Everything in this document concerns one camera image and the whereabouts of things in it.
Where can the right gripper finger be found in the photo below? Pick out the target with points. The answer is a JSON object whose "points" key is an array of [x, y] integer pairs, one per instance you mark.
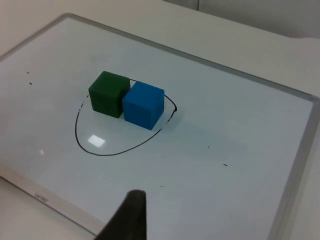
{"points": [[127, 220]]}

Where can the grey-framed whiteboard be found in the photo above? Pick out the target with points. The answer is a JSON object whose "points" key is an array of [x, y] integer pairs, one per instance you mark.
{"points": [[200, 125]]}

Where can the green cube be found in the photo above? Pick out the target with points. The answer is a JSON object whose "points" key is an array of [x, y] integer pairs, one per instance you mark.
{"points": [[107, 93]]}

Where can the blue cube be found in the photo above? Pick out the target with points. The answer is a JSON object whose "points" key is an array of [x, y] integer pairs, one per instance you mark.
{"points": [[143, 106]]}

